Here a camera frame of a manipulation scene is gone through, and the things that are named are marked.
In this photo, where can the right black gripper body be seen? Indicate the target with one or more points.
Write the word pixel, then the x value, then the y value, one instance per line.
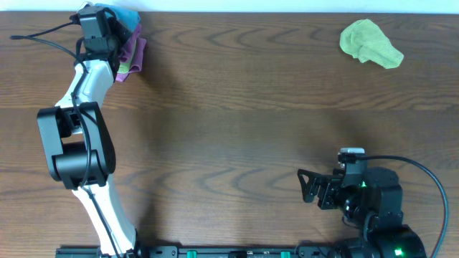
pixel 331 193

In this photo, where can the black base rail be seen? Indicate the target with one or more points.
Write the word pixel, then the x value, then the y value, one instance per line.
pixel 305 251

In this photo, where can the blue microfibre cloth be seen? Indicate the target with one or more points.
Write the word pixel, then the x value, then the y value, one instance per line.
pixel 128 18

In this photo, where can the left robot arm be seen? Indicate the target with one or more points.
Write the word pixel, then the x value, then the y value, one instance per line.
pixel 78 148

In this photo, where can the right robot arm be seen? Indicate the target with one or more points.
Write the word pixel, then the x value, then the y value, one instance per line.
pixel 370 199

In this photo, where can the folded purple cloth bottom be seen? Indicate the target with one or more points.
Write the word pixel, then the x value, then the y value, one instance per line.
pixel 141 43

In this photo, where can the crumpled green cloth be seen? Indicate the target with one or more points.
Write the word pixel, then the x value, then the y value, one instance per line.
pixel 365 41

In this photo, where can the folded green cloth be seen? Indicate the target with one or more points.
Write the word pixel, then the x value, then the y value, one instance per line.
pixel 129 63

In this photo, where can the folded purple cloth top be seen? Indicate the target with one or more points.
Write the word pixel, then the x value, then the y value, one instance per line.
pixel 128 49

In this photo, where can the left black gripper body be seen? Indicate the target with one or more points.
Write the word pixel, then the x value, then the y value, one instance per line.
pixel 117 39

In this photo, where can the folded purple cloth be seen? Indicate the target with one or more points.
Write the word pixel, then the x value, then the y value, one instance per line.
pixel 128 49
pixel 141 43

